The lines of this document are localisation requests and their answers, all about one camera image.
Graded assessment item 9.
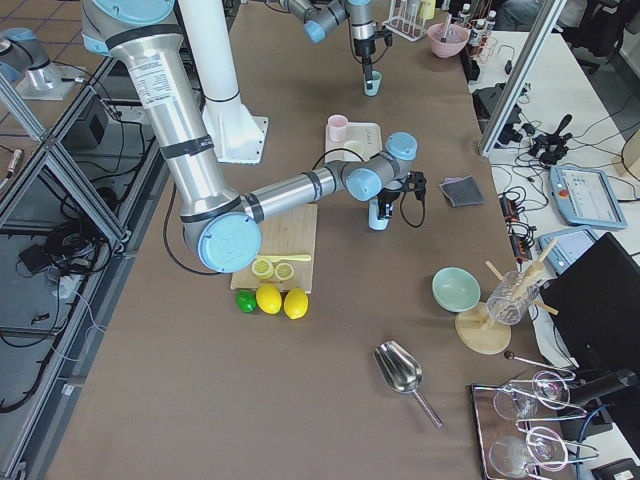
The pink ice bowl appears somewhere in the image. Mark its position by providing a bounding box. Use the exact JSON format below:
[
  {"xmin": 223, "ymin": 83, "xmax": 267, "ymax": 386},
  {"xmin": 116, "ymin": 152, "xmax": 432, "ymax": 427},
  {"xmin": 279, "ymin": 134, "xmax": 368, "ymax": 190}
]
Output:
[{"xmin": 427, "ymin": 23, "xmax": 470, "ymax": 58}]

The white wire rack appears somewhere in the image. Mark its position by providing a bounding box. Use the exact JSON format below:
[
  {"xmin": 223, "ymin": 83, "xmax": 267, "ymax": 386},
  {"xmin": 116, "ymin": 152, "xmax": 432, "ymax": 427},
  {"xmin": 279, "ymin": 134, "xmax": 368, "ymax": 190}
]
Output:
[{"xmin": 383, "ymin": 0, "xmax": 436, "ymax": 42}]

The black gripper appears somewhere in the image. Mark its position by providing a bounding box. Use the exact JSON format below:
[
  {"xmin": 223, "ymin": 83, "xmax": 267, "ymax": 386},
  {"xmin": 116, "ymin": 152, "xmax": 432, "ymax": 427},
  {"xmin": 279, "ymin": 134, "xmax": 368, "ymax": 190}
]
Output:
[
  {"xmin": 377, "ymin": 171, "xmax": 427, "ymax": 220},
  {"xmin": 353, "ymin": 30, "xmax": 393, "ymax": 86}
]

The upper lemon slice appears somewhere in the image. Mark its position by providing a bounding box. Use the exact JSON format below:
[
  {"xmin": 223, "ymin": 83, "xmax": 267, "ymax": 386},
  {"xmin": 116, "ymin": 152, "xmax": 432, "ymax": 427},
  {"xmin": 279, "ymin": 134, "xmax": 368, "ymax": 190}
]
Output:
[{"xmin": 251, "ymin": 258, "xmax": 275, "ymax": 280}]

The black laptop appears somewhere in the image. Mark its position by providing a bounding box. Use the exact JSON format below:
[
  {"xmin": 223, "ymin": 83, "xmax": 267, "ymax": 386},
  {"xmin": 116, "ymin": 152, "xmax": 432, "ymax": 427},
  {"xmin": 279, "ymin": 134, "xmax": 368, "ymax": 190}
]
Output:
[{"xmin": 541, "ymin": 233, "xmax": 639, "ymax": 372}]

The yellow plastic knife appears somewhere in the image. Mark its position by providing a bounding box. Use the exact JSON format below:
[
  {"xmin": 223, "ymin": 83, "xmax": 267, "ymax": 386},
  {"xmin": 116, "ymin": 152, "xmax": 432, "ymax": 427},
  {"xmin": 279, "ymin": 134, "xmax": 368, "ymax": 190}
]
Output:
[{"xmin": 256, "ymin": 254, "xmax": 312, "ymax": 263}]

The lower wine glass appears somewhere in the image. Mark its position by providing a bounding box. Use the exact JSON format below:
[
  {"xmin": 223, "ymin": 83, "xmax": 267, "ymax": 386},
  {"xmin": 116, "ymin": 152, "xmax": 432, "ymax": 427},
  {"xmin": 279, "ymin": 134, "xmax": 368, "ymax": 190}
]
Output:
[{"xmin": 488, "ymin": 427, "xmax": 568, "ymax": 479}]

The lower lemon slice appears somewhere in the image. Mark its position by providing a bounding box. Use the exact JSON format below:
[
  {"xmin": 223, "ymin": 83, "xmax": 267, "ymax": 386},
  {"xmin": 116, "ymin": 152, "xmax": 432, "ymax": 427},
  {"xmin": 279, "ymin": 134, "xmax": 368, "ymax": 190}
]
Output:
[{"xmin": 274, "ymin": 262, "xmax": 295, "ymax": 282}]

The whole lemon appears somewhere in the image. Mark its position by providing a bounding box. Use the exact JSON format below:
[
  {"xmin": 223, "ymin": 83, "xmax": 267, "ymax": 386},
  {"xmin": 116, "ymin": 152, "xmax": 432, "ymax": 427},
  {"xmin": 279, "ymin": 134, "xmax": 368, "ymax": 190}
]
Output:
[
  {"xmin": 256, "ymin": 283, "xmax": 282, "ymax": 315},
  {"xmin": 283, "ymin": 288, "xmax": 309, "ymax": 320}
]

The green cup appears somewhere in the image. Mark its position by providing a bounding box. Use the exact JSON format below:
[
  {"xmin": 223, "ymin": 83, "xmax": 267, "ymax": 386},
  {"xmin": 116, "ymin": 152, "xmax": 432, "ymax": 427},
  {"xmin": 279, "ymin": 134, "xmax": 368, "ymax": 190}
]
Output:
[{"xmin": 363, "ymin": 71, "xmax": 382, "ymax": 97}]

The upper wine glass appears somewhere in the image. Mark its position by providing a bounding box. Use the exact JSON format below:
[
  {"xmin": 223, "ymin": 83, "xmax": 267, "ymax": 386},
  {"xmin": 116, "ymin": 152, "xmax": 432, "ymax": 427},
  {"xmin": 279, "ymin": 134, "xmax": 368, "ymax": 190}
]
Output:
[{"xmin": 493, "ymin": 371, "xmax": 570, "ymax": 421}]

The blue cup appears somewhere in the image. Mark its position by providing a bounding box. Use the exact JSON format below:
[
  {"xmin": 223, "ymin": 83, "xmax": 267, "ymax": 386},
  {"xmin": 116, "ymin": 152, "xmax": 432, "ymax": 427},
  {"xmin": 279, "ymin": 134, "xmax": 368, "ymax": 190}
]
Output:
[{"xmin": 368, "ymin": 197, "xmax": 390, "ymax": 231}]

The grey folded cloth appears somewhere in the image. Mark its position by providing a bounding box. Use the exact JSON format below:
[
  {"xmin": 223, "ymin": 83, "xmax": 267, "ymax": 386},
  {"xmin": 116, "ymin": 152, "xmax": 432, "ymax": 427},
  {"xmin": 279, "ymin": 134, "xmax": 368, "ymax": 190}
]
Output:
[{"xmin": 439, "ymin": 176, "xmax": 485, "ymax": 208}]

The cream rabbit tray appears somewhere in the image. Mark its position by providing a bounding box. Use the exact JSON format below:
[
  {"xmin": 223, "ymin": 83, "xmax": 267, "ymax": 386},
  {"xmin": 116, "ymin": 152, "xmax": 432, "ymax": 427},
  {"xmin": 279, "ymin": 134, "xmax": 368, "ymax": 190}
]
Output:
[{"xmin": 324, "ymin": 122, "xmax": 383, "ymax": 163}]

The wooden cup stand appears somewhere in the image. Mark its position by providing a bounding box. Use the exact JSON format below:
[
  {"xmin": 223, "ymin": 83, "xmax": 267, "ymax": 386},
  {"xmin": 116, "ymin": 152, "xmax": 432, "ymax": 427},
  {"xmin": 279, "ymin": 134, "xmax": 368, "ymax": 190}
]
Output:
[{"xmin": 455, "ymin": 239, "xmax": 559, "ymax": 355}]

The teach pendant tablet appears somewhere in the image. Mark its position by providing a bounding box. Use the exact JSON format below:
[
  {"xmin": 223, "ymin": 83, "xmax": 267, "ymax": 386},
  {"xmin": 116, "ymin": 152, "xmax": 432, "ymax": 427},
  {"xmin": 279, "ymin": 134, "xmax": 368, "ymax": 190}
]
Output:
[{"xmin": 549, "ymin": 165, "xmax": 628, "ymax": 230}]

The aluminium camera post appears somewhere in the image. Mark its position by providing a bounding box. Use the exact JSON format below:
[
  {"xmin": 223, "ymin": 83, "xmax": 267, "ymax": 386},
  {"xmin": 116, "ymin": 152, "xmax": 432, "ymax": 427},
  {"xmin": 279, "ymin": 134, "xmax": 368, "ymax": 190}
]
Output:
[{"xmin": 478, "ymin": 0, "xmax": 566, "ymax": 159}]

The lemon slice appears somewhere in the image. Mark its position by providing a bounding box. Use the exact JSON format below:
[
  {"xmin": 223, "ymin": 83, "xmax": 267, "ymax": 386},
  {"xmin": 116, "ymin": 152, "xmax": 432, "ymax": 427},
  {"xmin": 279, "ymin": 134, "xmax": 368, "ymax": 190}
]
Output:
[
  {"xmin": 274, "ymin": 262, "xmax": 295, "ymax": 282},
  {"xmin": 251, "ymin": 258, "xmax": 275, "ymax": 280}
]

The green bowl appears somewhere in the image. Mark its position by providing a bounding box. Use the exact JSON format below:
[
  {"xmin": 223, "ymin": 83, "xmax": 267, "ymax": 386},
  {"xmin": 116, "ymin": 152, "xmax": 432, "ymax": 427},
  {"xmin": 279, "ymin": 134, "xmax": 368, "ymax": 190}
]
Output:
[{"xmin": 432, "ymin": 267, "xmax": 481, "ymax": 313}]

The black wine glass rack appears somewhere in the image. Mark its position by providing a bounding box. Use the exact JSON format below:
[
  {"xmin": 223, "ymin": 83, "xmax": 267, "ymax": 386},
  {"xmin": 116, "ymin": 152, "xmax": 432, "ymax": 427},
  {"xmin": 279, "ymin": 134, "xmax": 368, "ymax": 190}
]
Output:
[{"xmin": 469, "ymin": 370, "xmax": 599, "ymax": 479}]

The wooden cutting board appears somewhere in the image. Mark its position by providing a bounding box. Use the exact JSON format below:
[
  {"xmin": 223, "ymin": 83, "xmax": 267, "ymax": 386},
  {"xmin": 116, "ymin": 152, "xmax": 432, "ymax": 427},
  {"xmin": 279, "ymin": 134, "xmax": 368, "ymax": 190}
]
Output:
[{"xmin": 230, "ymin": 204, "xmax": 318, "ymax": 294}]

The steel ice scoop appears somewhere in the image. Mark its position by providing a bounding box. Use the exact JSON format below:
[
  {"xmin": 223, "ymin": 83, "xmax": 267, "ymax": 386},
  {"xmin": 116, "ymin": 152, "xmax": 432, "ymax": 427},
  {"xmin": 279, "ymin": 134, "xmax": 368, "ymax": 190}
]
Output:
[{"xmin": 373, "ymin": 340, "xmax": 443, "ymax": 428}]

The lower whole lemon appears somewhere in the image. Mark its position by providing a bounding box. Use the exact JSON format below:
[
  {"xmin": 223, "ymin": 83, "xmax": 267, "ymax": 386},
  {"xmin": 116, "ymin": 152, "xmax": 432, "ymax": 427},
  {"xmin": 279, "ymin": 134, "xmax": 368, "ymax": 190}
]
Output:
[{"xmin": 256, "ymin": 283, "xmax": 282, "ymax": 315}]

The steel muddler black tip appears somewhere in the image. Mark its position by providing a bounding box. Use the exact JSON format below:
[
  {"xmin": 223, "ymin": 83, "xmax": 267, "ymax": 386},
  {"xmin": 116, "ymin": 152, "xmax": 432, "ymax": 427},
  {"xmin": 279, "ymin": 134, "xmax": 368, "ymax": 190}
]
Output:
[{"xmin": 440, "ymin": 13, "xmax": 452, "ymax": 43}]

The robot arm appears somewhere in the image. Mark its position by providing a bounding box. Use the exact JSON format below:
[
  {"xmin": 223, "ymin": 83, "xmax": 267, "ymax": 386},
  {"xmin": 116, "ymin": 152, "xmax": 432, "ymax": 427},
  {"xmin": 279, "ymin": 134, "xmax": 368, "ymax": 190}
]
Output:
[
  {"xmin": 279, "ymin": 0, "xmax": 393, "ymax": 96},
  {"xmin": 81, "ymin": 1, "xmax": 418, "ymax": 273}
]

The clear textured glass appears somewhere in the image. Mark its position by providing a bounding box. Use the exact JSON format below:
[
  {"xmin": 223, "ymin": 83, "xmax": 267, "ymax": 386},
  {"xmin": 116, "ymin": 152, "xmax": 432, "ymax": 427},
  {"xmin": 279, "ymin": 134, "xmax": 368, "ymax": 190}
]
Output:
[{"xmin": 486, "ymin": 271, "xmax": 539, "ymax": 325}]

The upper whole lemon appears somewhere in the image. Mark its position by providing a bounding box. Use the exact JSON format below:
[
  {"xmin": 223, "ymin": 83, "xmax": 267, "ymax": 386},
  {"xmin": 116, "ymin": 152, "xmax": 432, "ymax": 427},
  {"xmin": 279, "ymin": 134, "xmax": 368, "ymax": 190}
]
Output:
[{"xmin": 283, "ymin": 288, "xmax": 309, "ymax": 320}]

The pink cup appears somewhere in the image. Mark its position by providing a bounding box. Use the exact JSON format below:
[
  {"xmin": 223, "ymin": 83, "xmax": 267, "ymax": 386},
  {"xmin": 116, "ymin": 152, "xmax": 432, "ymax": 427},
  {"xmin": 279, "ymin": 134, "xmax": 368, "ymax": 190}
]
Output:
[{"xmin": 327, "ymin": 114, "xmax": 349, "ymax": 143}]

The green lime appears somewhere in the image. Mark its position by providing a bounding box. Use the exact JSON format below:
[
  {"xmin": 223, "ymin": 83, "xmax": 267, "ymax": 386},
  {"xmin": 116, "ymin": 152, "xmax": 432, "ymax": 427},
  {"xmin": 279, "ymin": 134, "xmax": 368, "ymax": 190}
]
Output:
[{"xmin": 235, "ymin": 290, "xmax": 258, "ymax": 313}]

